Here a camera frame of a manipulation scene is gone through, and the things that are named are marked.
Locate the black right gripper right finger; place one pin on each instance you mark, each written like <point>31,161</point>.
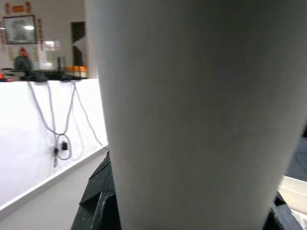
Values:
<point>280,215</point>

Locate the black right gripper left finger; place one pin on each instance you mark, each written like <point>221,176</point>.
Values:
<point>98,196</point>

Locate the white plastic table top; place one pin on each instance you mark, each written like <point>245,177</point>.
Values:
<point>293,194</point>

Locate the white plastic table leg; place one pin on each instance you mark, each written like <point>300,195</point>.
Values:
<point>196,107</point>

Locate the black tablecloth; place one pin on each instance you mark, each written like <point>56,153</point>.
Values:
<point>299,158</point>

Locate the black power adapter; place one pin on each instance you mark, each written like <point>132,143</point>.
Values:
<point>64,145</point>

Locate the orange lidded jar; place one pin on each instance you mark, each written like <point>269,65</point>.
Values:
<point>71,71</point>
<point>82,71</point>

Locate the grey figure with red cap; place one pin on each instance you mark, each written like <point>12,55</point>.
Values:
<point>22,63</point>

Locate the black wall shelf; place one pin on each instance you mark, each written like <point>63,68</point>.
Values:
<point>48,76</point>

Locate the red paper wall banner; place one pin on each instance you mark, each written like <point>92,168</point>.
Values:
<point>39,32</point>
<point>18,9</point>

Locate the dark framed wall picture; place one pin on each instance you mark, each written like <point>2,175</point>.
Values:
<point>20,30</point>

